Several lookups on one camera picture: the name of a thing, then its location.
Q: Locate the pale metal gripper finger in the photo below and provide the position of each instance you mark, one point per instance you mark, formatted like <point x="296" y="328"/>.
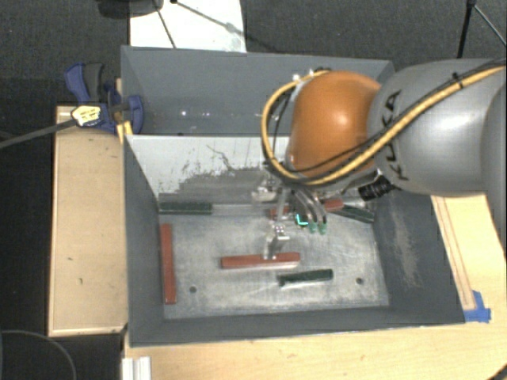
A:
<point x="281" y="232"/>
<point x="269" y="249"/>

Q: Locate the red-brown flat block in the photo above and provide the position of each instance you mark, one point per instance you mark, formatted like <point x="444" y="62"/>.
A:
<point x="168" y="267"/>
<point x="237" y="261"/>
<point x="332" y="205"/>

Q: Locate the dark green flat block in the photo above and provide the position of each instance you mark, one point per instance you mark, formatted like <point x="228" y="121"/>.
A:
<point x="305" y="277"/>
<point x="185" y="207"/>

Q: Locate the grey metal bin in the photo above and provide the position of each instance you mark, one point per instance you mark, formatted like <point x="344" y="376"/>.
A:
<point x="222" y="303"/>

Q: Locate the pale wood board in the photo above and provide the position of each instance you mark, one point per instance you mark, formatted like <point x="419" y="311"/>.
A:
<point x="89" y="228"/>

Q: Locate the black cylinder on white bracket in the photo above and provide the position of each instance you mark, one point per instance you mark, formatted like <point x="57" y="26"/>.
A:
<point x="374" y="190"/>

